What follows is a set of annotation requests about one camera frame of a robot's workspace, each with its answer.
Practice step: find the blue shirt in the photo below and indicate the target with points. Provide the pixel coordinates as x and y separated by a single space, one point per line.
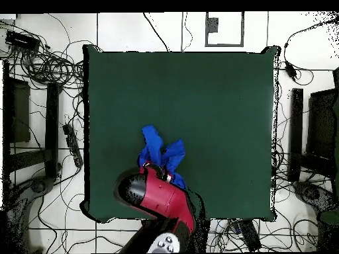
152 143

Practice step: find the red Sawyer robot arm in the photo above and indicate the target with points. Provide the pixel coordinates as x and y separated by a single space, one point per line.
164 195

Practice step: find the dark green table cloth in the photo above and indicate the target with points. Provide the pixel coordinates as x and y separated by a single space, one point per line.
225 105

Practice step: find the small dark grey square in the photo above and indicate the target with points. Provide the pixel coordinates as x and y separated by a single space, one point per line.
212 25

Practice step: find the long black power strip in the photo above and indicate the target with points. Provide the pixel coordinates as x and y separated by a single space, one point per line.
250 235

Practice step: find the grey stand base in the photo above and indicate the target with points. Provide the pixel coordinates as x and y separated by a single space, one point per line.
312 193
39 185

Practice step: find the black power adapter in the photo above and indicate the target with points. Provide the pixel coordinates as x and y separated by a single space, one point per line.
290 71

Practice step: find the black electronics box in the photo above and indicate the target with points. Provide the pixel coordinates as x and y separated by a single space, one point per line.
22 41

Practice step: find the black metal stand frame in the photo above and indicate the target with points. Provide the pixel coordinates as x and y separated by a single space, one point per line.
51 119
296 132

